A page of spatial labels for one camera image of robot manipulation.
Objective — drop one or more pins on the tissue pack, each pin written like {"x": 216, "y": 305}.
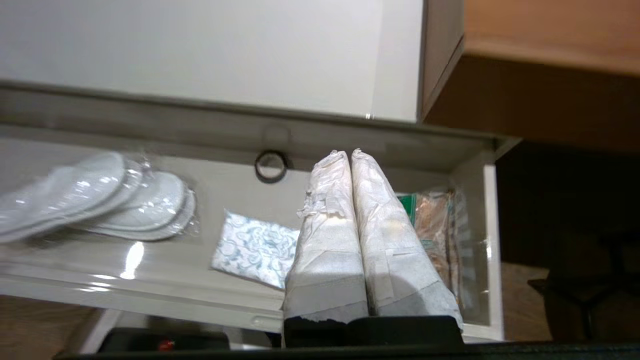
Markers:
{"x": 255, "y": 245}

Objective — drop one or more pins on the brown wooden side cabinet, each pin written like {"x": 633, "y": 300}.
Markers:
{"x": 550, "y": 75}

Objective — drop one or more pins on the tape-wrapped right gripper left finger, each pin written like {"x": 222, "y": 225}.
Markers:
{"x": 327, "y": 270}

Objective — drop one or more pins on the white slippers in plastic bag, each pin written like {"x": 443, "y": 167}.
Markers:
{"x": 90, "y": 190}

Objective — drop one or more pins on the silver robot base, red button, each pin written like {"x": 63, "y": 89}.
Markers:
{"x": 150, "y": 340}

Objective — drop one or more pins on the snack bag with green label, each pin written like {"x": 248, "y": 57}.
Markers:
{"x": 435, "y": 225}

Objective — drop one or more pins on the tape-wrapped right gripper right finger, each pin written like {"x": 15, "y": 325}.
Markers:
{"x": 400, "y": 270}

